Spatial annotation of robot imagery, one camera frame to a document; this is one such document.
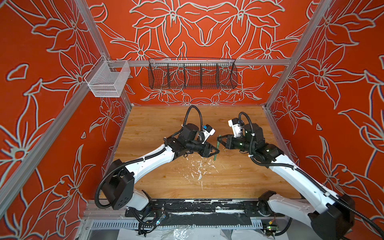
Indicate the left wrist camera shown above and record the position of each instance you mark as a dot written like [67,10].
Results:
[207,132]

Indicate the dark green pen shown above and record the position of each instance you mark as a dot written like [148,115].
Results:
[217,147]

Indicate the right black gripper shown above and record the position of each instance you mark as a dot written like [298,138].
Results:
[229,143]

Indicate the clear plastic bin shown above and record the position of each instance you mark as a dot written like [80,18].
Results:
[107,79]

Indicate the black wire basket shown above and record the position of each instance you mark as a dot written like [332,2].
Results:
[182,73]

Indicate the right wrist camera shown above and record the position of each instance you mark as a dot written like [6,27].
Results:
[237,127]

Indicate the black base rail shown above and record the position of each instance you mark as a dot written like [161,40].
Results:
[185,207]

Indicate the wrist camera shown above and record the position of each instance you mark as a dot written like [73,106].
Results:
[207,132]
[237,127]

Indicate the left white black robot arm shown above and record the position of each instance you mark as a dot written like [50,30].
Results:
[117,187]

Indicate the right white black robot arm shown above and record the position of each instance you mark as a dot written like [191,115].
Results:
[329,215]

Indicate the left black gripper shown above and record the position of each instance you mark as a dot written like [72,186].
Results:
[204,152]

